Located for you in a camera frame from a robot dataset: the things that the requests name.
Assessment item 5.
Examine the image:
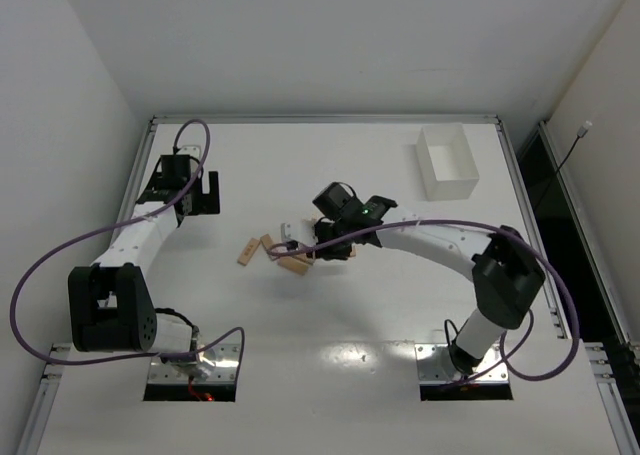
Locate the wood block three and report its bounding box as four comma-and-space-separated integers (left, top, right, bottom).
259, 234, 276, 260

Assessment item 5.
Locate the wood block two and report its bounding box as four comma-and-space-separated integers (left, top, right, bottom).
237, 238, 261, 266

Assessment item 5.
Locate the white rectangular box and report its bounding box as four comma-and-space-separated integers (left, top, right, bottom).
415, 123, 480, 201

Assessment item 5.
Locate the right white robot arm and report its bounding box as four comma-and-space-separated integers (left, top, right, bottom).
313, 182, 545, 376

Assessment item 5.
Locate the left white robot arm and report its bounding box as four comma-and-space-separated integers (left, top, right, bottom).
68, 146, 220, 354

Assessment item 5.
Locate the wood block seven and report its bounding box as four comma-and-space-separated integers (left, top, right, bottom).
297, 218, 317, 238

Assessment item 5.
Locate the wood block four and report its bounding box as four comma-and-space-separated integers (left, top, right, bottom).
276, 257, 309, 276

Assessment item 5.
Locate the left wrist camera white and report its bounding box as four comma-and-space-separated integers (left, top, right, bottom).
175, 144, 202, 162

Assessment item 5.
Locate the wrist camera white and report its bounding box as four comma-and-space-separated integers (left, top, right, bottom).
280, 220, 304, 244
175, 144, 202, 162

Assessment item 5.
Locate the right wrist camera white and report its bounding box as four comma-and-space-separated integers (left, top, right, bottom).
280, 220, 304, 244

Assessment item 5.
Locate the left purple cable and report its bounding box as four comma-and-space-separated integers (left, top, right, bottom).
9, 118, 246, 365

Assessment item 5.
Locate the purple cable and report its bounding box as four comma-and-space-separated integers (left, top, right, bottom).
263, 218, 581, 389
9, 118, 246, 365

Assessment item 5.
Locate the black base cable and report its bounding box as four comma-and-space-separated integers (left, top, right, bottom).
442, 318, 464, 351

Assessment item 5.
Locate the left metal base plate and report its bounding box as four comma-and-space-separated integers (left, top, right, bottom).
147, 343, 241, 386

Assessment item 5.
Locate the metal base plate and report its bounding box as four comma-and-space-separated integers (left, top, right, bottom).
414, 343, 509, 388
147, 343, 241, 386

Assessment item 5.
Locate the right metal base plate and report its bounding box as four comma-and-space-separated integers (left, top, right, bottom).
414, 343, 509, 388

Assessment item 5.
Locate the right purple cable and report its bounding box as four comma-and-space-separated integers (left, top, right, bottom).
263, 218, 581, 389

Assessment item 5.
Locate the black wall cable white plug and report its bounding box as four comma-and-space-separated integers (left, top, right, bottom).
536, 120, 593, 205

